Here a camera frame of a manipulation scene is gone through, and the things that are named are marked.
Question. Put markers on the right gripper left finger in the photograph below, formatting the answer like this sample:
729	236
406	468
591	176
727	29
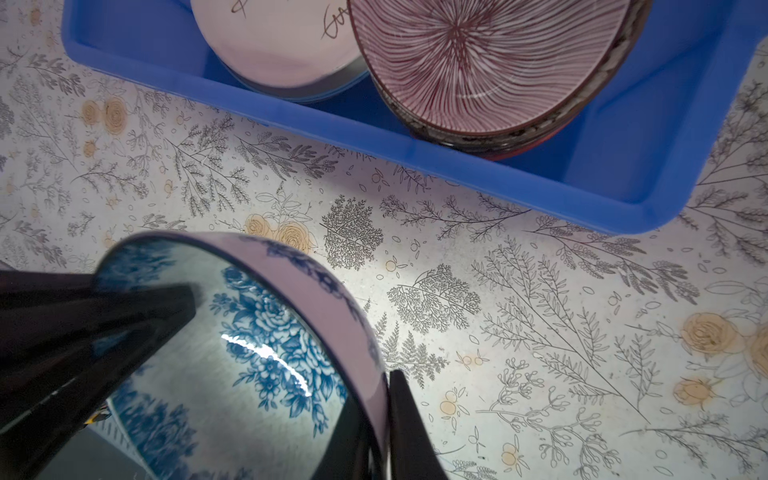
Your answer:
65	347

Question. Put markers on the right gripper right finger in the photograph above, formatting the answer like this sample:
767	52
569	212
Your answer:
412	455

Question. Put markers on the blue white speckled bowl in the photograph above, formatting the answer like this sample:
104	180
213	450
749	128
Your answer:
277	376

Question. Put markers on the cream floral plate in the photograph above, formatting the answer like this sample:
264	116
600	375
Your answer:
302	51

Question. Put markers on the purple striped bowl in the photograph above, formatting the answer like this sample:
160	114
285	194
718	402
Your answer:
454	71

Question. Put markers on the blue plastic bin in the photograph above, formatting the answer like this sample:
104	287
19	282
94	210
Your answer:
627	164

